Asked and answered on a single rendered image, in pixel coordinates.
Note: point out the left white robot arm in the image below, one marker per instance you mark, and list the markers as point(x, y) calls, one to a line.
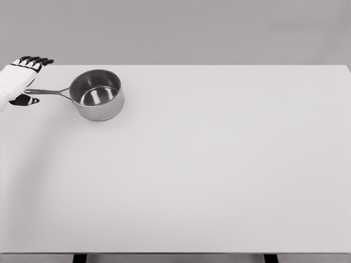
point(1, 98)

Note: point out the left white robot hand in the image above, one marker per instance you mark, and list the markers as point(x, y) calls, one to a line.
point(19, 78)

